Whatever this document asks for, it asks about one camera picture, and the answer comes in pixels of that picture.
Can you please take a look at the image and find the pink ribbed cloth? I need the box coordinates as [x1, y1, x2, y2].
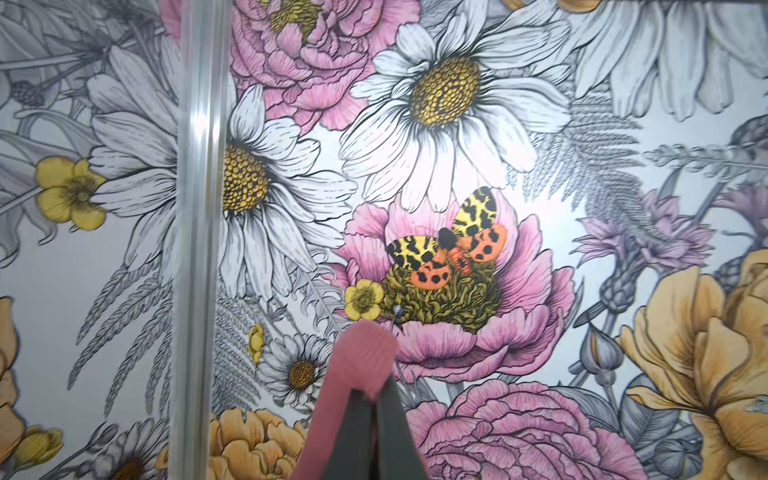
[292, 320, 397, 479]

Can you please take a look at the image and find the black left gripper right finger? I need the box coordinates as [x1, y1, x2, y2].
[375, 376, 428, 480]

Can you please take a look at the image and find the aluminium corner post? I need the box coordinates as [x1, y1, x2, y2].
[168, 1, 232, 479]

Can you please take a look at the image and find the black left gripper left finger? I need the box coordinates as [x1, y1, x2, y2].
[321, 390, 374, 480]

